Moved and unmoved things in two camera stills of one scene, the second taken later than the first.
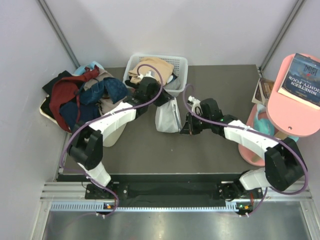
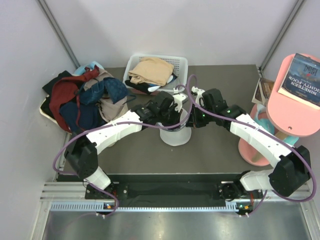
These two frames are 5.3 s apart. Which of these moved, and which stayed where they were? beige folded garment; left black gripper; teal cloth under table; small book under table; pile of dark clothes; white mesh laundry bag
Moved: white mesh laundry bag; left black gripper
Stayed: small book under table; teal cloth under table; beige folded garment; pile of dark clothes
